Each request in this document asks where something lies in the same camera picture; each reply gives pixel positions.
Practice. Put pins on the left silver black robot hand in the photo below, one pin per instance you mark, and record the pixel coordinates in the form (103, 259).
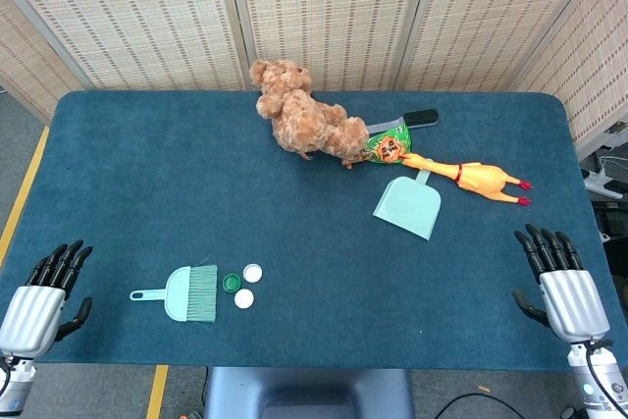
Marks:
(32, 313)

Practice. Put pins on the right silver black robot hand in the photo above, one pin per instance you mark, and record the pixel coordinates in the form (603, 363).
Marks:
(576, 306)

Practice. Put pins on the green bottle cap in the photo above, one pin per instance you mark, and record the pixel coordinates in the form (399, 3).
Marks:
(231, 283)

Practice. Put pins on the white bottle cap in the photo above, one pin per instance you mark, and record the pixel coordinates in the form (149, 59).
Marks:
(244, 298)
(252, 273)

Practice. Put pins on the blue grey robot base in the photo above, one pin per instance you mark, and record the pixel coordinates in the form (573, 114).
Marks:
(309, 394)

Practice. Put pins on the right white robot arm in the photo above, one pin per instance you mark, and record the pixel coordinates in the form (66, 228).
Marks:
(596, 380)

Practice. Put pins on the black equipment case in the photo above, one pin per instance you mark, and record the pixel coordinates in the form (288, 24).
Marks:
(615, 223)

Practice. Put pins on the white power strip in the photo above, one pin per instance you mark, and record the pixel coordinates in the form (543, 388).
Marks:
(598, 186)

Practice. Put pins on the yellow rubber chicken toy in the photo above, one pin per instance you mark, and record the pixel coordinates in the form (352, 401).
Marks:
(481, 178)

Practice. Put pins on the mint green dustpan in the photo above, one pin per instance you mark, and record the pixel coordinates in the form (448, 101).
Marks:
(407, 205)

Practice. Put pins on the blue felt table cover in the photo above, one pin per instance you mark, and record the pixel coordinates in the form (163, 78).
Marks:
(196, 183)

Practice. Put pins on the woven folding screen panel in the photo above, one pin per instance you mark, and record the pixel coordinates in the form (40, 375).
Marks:
(490, 16)
(137, 16)
(24, 66)
(333, 7)
(593, 70)

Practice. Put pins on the green snack bag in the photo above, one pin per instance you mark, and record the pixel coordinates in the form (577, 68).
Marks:
(387, 146)

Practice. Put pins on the brown teddy bear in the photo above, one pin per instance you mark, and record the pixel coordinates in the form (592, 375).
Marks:
(304, 120)

